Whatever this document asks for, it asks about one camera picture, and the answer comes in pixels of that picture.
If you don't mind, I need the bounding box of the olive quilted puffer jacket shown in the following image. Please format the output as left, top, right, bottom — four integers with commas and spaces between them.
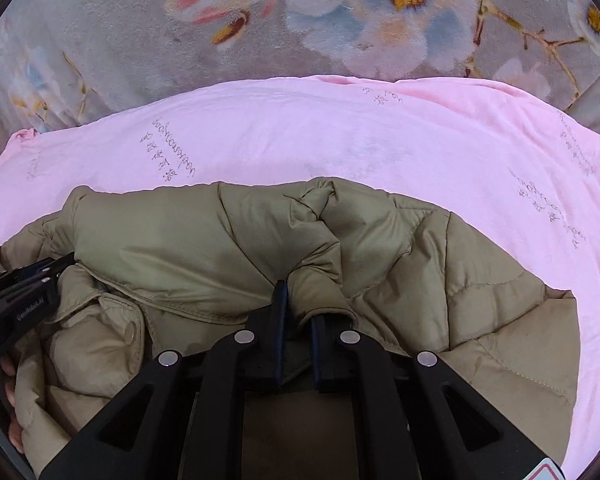
0, 178, 580, 472

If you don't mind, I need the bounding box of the person's left hand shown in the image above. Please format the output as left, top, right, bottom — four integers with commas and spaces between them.
0, 356, 24, 455

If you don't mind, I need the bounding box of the pink bed sheet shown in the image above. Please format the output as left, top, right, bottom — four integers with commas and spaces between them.
0, 76, 600, 479

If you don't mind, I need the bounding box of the grey floral blanket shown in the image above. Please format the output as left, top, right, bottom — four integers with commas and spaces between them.
0, 0, 600, 154

